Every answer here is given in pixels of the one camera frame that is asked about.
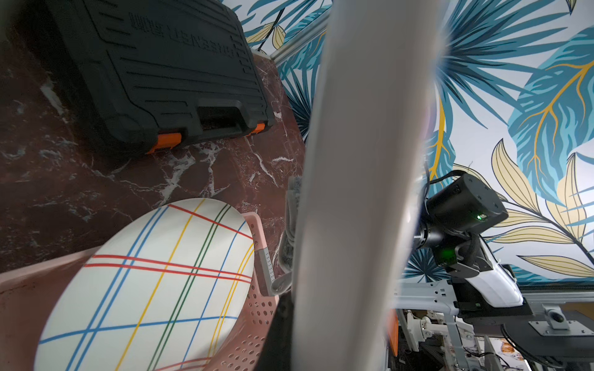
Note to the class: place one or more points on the white plate coloured stripes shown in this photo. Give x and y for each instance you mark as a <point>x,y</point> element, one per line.
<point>164,293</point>

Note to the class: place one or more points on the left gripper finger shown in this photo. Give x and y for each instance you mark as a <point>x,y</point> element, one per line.
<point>276,352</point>

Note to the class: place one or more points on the black tool case orange latches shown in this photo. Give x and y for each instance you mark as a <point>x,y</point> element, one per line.
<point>154,75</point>

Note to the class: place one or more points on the colourful speckled plate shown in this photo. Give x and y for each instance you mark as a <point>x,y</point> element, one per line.
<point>364,156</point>

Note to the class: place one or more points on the pink plastic basket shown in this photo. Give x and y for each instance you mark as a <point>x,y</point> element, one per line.
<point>29,294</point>

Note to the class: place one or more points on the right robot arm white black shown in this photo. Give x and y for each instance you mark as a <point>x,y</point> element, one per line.
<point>455,210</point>

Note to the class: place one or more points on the right aluminium frame post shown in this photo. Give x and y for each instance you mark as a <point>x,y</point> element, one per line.
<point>302,33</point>

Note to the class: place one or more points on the grey striped cloth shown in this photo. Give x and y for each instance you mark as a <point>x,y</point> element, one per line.
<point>287,243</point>

